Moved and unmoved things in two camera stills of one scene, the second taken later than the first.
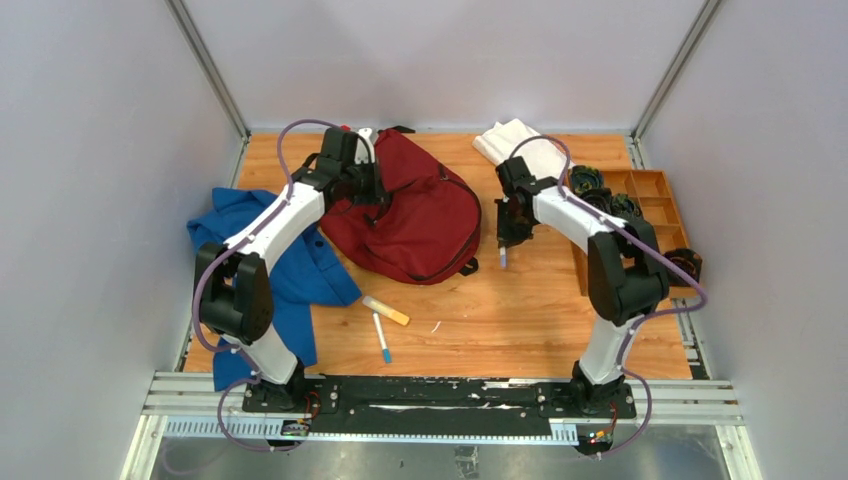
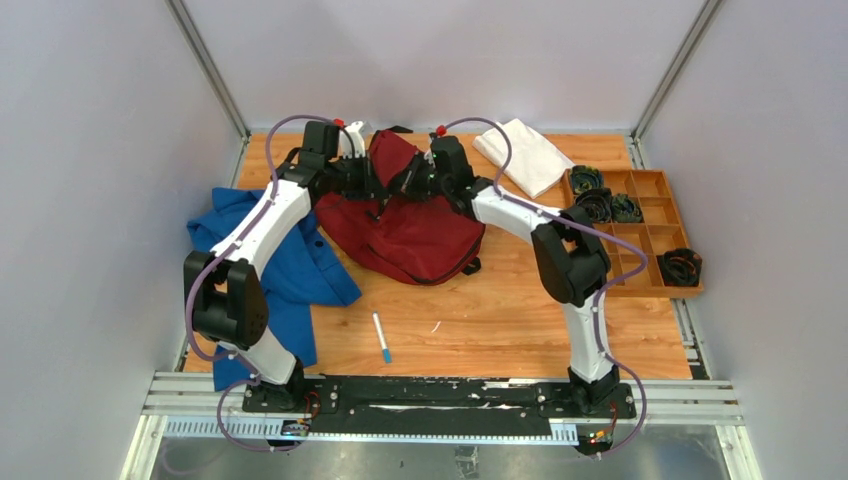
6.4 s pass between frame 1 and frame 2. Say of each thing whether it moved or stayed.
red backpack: stayed
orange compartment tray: stayed
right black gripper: moved
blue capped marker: stayed
